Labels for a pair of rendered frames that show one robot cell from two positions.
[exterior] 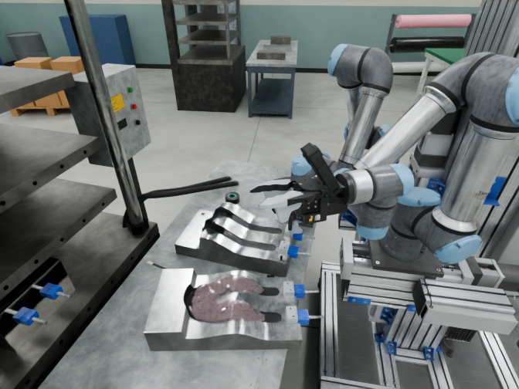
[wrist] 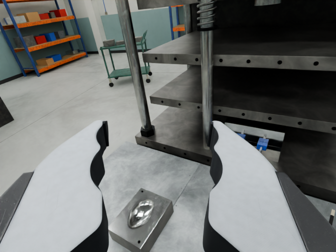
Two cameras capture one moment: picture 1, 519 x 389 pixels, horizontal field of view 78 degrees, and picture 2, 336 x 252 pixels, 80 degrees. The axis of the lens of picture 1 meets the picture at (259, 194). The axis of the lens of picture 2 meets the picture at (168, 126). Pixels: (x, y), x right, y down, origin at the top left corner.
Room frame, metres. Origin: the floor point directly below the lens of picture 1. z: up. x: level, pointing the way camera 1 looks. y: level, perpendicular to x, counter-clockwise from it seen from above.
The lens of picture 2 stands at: (0.57, -0.09, 1.52)
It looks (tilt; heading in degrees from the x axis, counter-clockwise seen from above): 32 degrees down; 109
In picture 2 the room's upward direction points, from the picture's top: 8 degrees counter-clockwise
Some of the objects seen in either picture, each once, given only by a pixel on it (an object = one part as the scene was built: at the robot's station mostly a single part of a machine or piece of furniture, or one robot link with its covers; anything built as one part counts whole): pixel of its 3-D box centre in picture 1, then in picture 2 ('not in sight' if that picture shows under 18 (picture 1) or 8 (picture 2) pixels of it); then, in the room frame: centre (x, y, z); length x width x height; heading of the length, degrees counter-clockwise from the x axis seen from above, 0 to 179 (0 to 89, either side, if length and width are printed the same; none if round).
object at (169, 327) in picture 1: (227, 306); not in sight; (0.70, 0.11, 0.86); 0.50 x 0.26 x 0.11; 91
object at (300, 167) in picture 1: (301, 172); not in sight; (1.05, -0.16, 1.20); 0.09 x 0.08 x 0.11; 137
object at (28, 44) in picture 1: (32, 59); not in sight; (6.72, 4.49, 0.44); 0.59 x 0.59 x 0.88
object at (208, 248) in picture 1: (238, 234); not in sight; (1.07, 0.10, 0.87); 0.50 x 0.26 x 0.14; 74
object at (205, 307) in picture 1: (228, 296); not in sight; (0.71, 0.11, 0.90); 0.26 x 0.18 x 0.08; 91
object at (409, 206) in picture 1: (416, 210); not in sight; (0.81, -0.51, 1.20); 0.13 x 0.12 x 0.14; 16
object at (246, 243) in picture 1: (240, 228); not in sight; (1.06, 0.08, 0.92); 0.35 x 0.16 x 0.09; 74
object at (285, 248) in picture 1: (295, 252); not in sight; (0.94, -0.15, 0.89); 0.13 x 0.05 x 0.05; 74
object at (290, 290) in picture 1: (301, 291); not in sight; (0.77, -0.16, 0.86); 0.13 x 0.05 x 0.05; 91
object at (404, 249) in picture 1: (405, 235); not in sight; (0.82, -0.50, 1.09); 0.15 x 0.15 x 0.10
